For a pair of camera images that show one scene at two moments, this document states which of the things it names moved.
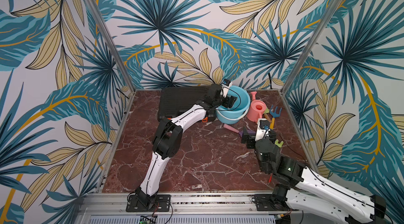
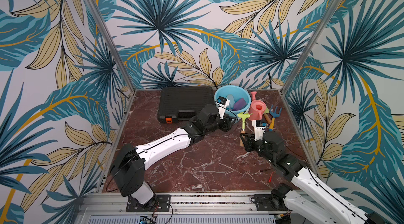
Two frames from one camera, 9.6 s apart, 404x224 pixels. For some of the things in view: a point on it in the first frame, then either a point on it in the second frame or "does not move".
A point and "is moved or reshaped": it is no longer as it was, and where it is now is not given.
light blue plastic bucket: [231, 115] does not move
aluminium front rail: [114, 204] does not move
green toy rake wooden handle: [279, 144] is moved or reshaped
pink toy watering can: [256, 108] does not move
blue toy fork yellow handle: [274, 114] does not move
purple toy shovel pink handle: [249, 132] is moved or reshaped
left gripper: [229, 101] -> [227, 124]
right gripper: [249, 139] does not move
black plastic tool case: [173, 100] does not move
